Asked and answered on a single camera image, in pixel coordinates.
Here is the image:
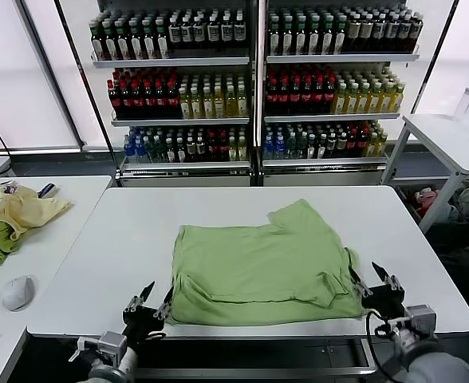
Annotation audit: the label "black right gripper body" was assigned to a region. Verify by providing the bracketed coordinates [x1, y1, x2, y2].
[361, 284, 407, 319]

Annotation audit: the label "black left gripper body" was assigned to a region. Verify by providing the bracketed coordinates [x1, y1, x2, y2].
[122, 306, 168, 345]

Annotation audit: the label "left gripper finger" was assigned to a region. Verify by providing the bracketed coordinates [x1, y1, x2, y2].
[152, 285, 175, 321]
[123, 281, 156, 314]

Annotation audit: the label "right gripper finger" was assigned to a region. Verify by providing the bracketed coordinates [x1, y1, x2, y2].
[349, 267, 373, 299]
[371, 261, 404, 294]

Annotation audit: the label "light green printed t-shirt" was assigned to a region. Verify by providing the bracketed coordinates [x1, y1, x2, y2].
[169, 198, 365, 326]

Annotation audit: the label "black storage bin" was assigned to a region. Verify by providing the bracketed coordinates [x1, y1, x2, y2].
[393, 184, 455, 224]

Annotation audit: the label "pink red garment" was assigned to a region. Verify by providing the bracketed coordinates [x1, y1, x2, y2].
[412, 189, 439, 213]

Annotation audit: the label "white side table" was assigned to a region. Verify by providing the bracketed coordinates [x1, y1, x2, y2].
[381, 113, 469, 235]

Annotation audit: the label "white computer mouse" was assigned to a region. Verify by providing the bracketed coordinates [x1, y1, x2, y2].
[1, 274, 36, 312]

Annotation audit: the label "pale yellow garment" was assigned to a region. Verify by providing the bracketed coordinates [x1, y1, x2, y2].
[0, 185, 74, 240]

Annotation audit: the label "yellow juice bottle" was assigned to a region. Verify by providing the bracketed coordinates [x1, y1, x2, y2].
[201, 86, 214, 119]
[237, 84, 250, 118]
[213, 85, 226, 119]
[370, 81, 383, 114]
[225, 85, 238, 119]
[347, 81, 360, 115]
[189, 86, 202, 120]
[178, 86, 191, 120]
[358, 81, 371, 114]
[381, 81, 394, 113]
[392, 81, 405, 113]
[335, 81, 348, 115]

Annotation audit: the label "cola bottle red cap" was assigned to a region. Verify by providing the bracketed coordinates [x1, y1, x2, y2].
[107, 79, 120, 117]
[313, 77, 325, 115]
[324, 77, 337, 115]
[143, 79, 156, 117]
[155, 79, 168, 117]
[167, 78, 180, 116]
[301, 77, 313, 115]
[119, 79, 132, 117]
[131, 79, 144, 117]
[290, 77, 302, 116]
[266, 77, 278, 116]
[278, 77, 290, 116]

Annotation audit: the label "grey bottle display rack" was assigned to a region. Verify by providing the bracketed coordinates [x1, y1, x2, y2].
[260, 0, 421, 188]
[89, 0, 259, 188]

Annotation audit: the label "dark drink bottle white cap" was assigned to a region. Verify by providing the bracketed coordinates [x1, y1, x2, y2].
[220, 12, 234, 51]
[372, 14, 385, 53]
[233, 11, 246, 51]
[207, 14, 220, 51]
[180, 14, 194, 51]
[411, 13, 424, 53]
[192, 14, 206, 51]
[168, 14, 182, 51]
[385, 14, 399, 53]
[359, 14, 372, 53]
[346, 14, 361, 53]
[398, 14, 412, 53]

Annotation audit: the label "brown tea bottle green cap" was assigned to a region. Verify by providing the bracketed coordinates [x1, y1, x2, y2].
[308, 14, 321, 56]
[143, 19, 156, 60]
[90, 19, 103, 61]
[294, 14, 308, 56]
[281, 14, 294, 56]
[114, 19, 128, 61]
[129, 19, 143, 60]
[101, 19, 115, 61]
[334, 14, 348, 55]
[268, 14, 282, 56]
[156, 18, 170, 59]
[321, 14, 335, 55]

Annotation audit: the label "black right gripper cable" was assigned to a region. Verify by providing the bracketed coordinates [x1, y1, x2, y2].
[364, 310, 409, 382]

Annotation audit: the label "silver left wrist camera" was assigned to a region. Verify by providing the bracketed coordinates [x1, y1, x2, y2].
[69, 330, 128, 362]

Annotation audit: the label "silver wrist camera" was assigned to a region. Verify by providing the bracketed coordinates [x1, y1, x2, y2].
[69, 330, 128, 362]
[401, 305, 438, 332]

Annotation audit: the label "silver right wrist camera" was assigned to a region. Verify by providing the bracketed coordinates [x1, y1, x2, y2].
[401, 305, 438, 332]

